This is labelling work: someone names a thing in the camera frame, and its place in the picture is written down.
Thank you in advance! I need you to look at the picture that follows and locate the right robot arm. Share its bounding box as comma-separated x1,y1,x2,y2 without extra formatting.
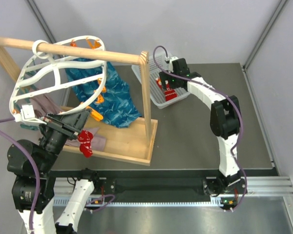
159,57,241,196

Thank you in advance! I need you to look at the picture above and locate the purple cable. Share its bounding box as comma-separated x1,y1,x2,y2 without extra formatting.
0,117,41,232
153,45,248,212

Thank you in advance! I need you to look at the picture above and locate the teal clothes peg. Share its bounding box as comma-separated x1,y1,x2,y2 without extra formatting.
20,123,39,131

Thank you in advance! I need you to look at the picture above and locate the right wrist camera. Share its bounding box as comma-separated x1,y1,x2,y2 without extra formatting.
165,56,179,73

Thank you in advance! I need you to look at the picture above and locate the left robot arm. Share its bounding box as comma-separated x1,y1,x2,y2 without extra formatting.
7,109,101,234

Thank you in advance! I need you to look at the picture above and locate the blue leaf-pattern cloth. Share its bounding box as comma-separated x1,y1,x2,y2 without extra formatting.
65,62,142,128

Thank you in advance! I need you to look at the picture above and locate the red christmas sock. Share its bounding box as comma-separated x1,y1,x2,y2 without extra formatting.
78,130,93,158
156,78,178,101

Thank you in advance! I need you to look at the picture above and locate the white perforated plastic basket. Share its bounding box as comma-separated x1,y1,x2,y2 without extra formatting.
131,51,190,109

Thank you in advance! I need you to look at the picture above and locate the wooden hanging rack frame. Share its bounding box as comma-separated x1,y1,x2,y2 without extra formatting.
0,37,158,166

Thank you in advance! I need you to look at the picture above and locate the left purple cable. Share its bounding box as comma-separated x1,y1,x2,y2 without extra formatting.
0,117,41,232

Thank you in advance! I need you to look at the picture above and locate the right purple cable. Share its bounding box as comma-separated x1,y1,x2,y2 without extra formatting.
153,45,248,212

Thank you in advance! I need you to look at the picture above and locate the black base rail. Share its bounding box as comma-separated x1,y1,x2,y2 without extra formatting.
45,169,250,203

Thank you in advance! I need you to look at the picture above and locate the mauve grey cloth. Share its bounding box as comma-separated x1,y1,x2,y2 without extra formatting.
29,95,106,151

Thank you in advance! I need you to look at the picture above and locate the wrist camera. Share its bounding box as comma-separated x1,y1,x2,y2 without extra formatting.
11,104,46,126
165,56,179,73

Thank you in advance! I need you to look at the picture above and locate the white round clip hanger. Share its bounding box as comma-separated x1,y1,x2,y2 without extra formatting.
9,36,107,115

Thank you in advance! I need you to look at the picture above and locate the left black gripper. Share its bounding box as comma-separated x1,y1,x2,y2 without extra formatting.
38,106,92,171

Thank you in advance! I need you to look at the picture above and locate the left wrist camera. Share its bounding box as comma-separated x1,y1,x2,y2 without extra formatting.
11,104,46,126

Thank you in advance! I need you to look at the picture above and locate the orange clothes peg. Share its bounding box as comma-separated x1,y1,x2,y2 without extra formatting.
95,94,104,104
86,106,104,121
97,78,107,93

